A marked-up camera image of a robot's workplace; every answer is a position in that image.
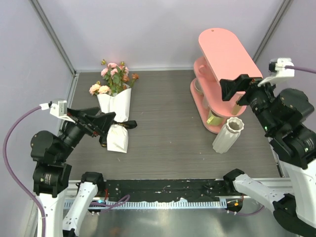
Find pink three-tier shelf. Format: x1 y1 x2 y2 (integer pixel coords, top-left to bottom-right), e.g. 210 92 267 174
190 28 262 134

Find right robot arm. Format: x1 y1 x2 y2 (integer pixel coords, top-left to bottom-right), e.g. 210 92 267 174
220 75 316 237

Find pink rose bouquet flowers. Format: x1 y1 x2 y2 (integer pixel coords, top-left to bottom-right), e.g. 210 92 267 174
89 60 139 96

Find white wrapping paper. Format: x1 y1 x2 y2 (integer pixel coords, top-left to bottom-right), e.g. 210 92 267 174
97 88 131 153

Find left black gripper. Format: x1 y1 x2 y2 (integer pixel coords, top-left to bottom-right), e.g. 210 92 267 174
57 106 116 159

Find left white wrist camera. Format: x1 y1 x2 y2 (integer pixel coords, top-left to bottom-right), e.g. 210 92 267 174
39 99 67 119

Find white ribbed vase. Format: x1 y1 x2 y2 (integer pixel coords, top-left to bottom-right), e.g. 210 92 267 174
212 117 244 154

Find black ribbon strap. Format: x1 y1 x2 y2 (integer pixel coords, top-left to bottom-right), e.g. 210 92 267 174
99 120 138 148

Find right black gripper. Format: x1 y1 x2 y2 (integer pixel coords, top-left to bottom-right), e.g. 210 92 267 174
218 72 280 132

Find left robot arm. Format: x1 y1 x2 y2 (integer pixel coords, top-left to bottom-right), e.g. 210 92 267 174
31 105 116 237

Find yellow-green mug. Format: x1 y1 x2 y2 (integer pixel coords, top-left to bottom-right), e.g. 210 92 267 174
206 110 224 126

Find pink cup on shelf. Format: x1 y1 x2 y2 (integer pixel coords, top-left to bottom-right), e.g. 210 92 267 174
198 64 210 78

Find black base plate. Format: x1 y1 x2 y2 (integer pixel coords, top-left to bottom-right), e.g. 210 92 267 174
104 179 228 202

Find white slotted cable duct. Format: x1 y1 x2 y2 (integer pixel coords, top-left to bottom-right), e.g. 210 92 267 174
64 198 227 210

